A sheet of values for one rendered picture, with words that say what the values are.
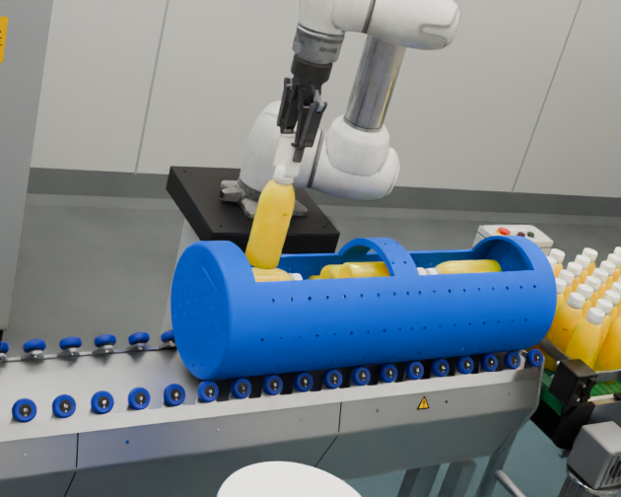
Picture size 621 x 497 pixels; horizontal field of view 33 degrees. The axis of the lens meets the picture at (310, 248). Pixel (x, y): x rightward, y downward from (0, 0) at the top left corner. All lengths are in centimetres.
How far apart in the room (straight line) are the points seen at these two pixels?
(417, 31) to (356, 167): 78
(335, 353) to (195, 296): 32
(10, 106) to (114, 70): 149
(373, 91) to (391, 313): 61
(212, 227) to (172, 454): 67
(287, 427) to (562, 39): 405
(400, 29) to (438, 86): 372
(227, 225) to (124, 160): 249
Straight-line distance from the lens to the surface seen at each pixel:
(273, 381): 220
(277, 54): 511
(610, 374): 271
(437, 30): 191
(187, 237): 287
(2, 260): 369
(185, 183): 277
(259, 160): 265
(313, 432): 230
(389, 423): 242
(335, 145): 262
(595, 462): 266
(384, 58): 253
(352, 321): 216
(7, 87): 342
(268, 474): 184
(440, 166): 585
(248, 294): 204
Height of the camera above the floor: 216
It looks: 25 degrees down
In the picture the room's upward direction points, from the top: 15 degrees clockwise
